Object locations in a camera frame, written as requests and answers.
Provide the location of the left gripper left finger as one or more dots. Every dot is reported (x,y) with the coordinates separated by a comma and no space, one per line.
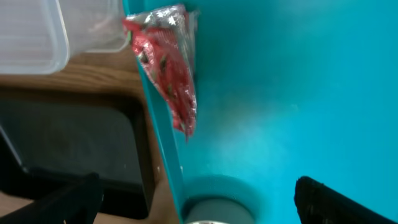
(78,202)

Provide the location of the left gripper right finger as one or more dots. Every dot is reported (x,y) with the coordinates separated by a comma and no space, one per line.
(319,204)

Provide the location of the grey bowl with food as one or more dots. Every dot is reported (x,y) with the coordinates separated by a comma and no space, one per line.
(218,211)

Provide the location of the teal serving tray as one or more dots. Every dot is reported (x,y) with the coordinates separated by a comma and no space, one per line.
(287,88)

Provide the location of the red snack wrapper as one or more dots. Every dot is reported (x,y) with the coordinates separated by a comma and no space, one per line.
(163,41)

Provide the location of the black tray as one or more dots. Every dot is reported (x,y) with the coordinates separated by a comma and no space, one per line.
(46,146)

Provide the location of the clear plastic bin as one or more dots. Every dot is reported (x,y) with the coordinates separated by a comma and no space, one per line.
(40,36)

